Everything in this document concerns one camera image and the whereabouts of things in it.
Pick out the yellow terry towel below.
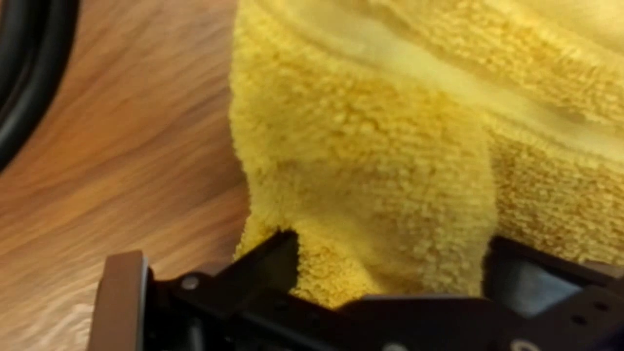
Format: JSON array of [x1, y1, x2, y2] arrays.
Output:
[[228, 0, 624, 311]]

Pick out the thick black cable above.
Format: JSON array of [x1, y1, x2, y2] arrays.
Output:
[[0, 0, 82, 172]]

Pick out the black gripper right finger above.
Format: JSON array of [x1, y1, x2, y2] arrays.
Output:
[[482, 235, 624, 318]]

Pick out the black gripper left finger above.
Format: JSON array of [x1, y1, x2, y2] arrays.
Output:
[[211, 229, 302, 309]]

